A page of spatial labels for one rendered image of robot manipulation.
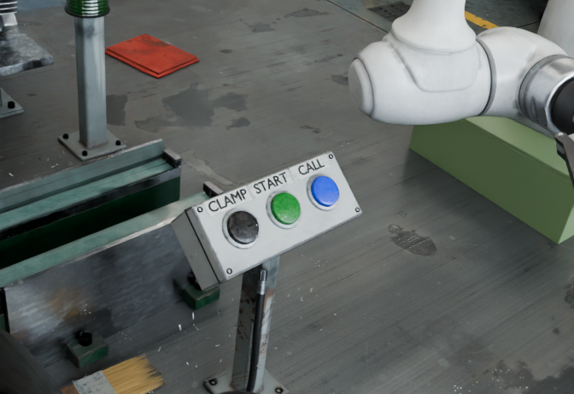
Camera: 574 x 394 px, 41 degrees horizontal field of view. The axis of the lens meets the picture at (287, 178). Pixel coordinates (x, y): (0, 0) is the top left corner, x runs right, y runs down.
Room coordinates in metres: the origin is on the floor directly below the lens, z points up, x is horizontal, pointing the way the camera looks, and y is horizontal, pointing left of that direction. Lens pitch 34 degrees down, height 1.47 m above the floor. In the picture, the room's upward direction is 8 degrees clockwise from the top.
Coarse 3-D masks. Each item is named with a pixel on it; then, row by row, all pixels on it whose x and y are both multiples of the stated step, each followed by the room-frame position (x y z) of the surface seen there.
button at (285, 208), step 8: (272, 200) 0.55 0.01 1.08; (280, 200) 0.56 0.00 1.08; (288, 200) 0.56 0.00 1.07; (296, 200) 0.57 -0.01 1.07; (272, 208) 0.55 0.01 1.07; (280, 208) 0.55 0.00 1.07; (288, 208) 0.55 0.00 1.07; (296, 208) 0.56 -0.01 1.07; (280, 216) 0.54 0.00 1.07; (288, 216) 0.55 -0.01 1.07; (296, 216) 0.55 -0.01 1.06; (288, 224) 0.54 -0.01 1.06
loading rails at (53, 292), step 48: (144, 144) 0.84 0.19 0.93; (0, 192) 0.69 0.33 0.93; (48, 192) 0.72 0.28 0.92; (96, 192) 0.74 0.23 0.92; (144, 192) 0.78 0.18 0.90; (0, 240) 0.65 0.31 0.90; (48, 240) 0.69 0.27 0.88; (96, 240) 0.65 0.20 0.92; (144, 240) 0.66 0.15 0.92; (0, 288) 0.55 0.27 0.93; (48, 288) 0.57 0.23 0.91; (96, 288) 0.61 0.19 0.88; (144, 288) 0.66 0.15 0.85; (192, 288) 0.70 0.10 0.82; (48, 336) 0.57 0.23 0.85; (96, 336) 0.60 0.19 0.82
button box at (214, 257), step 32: (320, 160) 0.62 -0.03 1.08; (256, 192) 0.56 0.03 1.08; (288, 192) 0.57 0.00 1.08; (352, 192) 0.61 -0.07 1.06; (192, 224) 0.51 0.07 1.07; (224, 224) 0.51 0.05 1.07; (320, 224) 0.57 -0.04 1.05; (192, 256) 0.51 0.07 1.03; (224, 256) 0.49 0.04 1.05; (256, 256) 0.51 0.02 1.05
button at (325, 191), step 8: (320, 176) 0.60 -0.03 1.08; (312, 184) 0.59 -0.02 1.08; (320, 184) 0.59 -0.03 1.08; (328, 184) 0.60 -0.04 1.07; (336, 184) 0.60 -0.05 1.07; (312, 192) 0.58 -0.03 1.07; (320, 192) 0.58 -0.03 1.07; (328, 192) 0.59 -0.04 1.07; (336, 192) 0.59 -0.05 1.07; (320, 200) 0.58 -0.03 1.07; (328, 200) 0.58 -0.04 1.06; (336, 200) 0.59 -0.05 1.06
